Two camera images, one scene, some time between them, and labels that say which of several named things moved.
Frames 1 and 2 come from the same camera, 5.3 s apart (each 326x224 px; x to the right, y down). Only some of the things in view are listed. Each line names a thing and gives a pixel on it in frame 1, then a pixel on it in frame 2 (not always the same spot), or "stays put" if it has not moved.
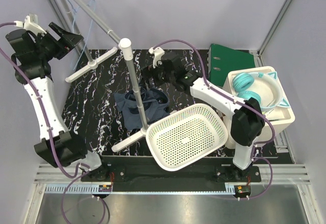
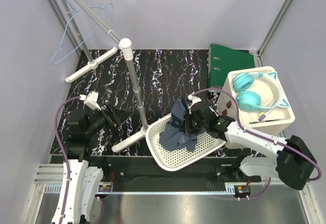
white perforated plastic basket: x=185 y=136 stays put
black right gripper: x=147 y=73 → x=186 y=126
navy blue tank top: x=155 y=102 → x=173 y=137
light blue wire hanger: x=90 y=24 → x=70 y=22
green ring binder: x=221 y=60 stays put
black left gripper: x=66 y=41 → x=117 y=118
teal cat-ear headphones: x=244 y=81 stays put
